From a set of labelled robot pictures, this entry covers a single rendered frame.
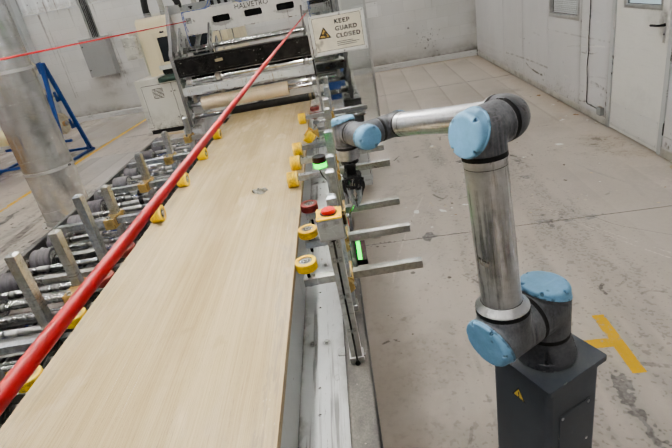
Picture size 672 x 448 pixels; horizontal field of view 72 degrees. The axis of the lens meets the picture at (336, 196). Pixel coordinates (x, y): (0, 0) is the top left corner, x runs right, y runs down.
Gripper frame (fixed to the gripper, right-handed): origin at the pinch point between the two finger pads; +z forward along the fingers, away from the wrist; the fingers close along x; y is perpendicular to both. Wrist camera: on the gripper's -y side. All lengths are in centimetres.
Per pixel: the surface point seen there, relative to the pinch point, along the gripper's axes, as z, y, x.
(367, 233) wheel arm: 12.1, 5.0, 2.2
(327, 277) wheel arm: 13.6, 30.0, -15.0
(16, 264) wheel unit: -15, 36, -116
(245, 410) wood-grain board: 7, 91, -34
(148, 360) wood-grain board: 7, 68, -66
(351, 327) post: 12, 61, -8
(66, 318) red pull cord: -68, 155, -15
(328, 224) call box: -24, 62, -8
